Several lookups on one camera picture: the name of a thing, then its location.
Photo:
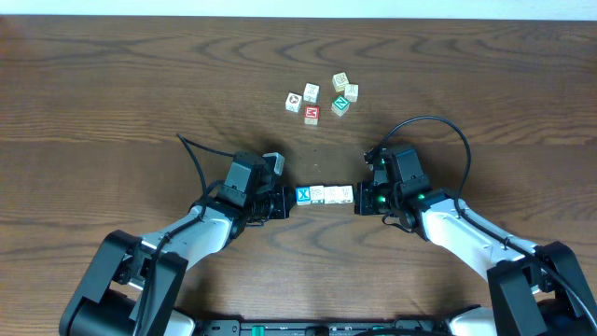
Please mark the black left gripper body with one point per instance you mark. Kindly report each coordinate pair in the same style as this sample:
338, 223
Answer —
284, 202

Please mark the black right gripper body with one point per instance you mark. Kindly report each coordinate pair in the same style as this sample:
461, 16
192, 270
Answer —
377, 199

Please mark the blue X wooden block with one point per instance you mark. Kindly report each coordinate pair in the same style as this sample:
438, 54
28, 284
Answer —
303, 196

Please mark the green-edged wooden block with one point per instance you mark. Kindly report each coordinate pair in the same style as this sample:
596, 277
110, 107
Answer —
317, 194

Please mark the yellow-edged wooden block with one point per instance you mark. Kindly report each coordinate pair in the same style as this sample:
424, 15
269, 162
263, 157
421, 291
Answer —
331, 195

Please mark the plain wooden block placed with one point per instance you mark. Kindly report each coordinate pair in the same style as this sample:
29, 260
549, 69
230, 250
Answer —
345, 194

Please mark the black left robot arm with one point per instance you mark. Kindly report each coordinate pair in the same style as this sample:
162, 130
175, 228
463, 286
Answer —
132, 283

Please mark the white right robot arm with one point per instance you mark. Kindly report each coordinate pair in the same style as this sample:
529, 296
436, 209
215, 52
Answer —
535, 289

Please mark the red M wooden block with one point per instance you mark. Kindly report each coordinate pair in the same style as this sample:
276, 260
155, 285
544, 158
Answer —
312, 115

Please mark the wooden block with round picture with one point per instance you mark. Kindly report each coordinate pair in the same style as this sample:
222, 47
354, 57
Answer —
293, 102

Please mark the green N wooden block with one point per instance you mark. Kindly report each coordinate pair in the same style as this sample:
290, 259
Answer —
340, 105

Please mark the plain wooden block top right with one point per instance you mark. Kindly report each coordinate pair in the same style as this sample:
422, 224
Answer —
351, 92

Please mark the plain wooden block upper middle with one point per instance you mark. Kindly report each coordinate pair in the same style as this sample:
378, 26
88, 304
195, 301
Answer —
311, 93

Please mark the yellow-print wooden block top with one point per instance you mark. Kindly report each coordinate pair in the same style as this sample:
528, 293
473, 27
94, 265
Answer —
340, 81

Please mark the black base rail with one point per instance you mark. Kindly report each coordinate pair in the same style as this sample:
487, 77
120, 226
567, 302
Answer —
229, 327

